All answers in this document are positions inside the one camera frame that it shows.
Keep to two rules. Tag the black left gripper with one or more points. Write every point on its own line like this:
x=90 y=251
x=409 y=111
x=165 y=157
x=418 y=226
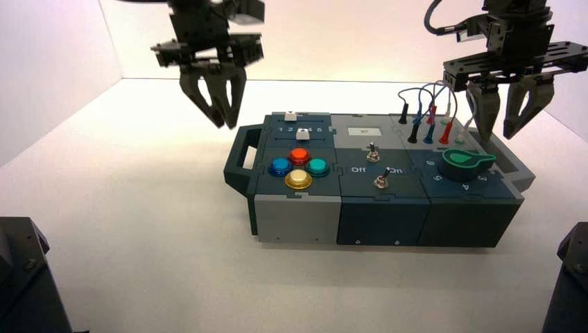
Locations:
x=206 y=50

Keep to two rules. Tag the metal toggle switch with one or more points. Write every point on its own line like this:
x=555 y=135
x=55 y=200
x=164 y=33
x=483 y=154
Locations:
x=381 y=180
x=372 y=155

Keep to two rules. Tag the green banana socket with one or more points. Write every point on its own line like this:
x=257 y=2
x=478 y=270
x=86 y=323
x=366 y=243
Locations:
x=442 y=122
x=460 y=141

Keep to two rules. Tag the grey and teal control box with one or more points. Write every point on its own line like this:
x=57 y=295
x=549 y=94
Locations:
x=381 y=220

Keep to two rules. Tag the small white display screen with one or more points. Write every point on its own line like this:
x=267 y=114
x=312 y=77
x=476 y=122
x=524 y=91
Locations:
x=365 y=132

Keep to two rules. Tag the green rotary selector knob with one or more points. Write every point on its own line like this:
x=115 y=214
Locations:
x=464 y=167

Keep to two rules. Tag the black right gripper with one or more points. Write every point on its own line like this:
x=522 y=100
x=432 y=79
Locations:
x=519 y=55

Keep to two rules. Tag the white slider knob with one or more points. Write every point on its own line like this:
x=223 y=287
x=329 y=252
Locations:
x=302 y=135
x=290 y=116

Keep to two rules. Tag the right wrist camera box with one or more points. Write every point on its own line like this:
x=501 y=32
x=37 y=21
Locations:
x=473 y=27

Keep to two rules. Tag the yellow round push button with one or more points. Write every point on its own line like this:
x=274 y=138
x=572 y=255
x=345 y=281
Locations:
x=298 y=178

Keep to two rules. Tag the red round push button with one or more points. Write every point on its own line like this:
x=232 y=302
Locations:
x=299 y=156

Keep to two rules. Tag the green round push button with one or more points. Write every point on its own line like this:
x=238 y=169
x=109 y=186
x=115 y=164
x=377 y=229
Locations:
x=317 y=167

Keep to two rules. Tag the blue round push button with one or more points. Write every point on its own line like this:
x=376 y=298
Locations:
x=279 y=166

